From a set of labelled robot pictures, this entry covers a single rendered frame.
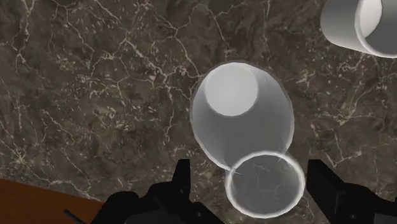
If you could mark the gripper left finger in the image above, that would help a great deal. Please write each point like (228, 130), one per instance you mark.
(181, 186)

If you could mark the brown wooden cabinet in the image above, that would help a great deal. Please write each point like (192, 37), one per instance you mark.
(31, 204)

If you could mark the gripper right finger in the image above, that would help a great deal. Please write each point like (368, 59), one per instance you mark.
(335, 198)

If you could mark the white cup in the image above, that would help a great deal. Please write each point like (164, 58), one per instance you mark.
(339, 23)

